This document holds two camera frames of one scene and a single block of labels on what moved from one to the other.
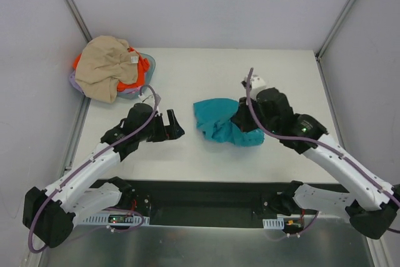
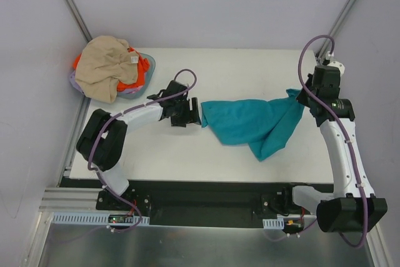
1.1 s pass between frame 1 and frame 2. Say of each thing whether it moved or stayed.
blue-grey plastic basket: stayed
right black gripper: moved
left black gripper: moved
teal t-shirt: moved
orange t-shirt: stayed
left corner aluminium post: stayed
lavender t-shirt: stayed
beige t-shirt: stayed
